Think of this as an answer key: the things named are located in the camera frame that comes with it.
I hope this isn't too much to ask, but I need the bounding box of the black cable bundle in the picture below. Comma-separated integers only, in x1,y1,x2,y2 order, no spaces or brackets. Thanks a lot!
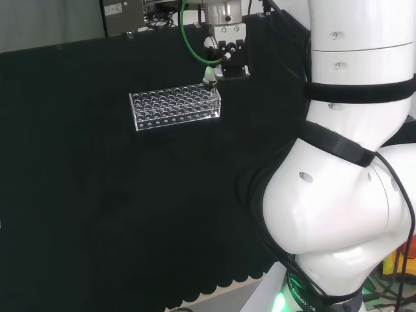
144,10,175,31

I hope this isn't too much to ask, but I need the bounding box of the green cable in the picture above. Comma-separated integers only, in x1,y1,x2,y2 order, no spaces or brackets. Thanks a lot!
180,0,223,65

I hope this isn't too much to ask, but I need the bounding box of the black bench cloth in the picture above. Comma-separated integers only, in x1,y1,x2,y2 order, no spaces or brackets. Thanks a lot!
0,14,313,312

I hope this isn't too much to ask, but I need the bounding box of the clear plastic test tube rack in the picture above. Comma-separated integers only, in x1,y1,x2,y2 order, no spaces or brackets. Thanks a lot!
129,83,222,133

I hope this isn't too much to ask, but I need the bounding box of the grey metal cabinet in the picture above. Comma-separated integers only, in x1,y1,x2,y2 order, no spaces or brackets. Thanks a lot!
99,0,146,38

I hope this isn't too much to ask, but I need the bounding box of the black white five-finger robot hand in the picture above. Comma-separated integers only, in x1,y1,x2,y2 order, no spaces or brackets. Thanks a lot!
202,23,252,90

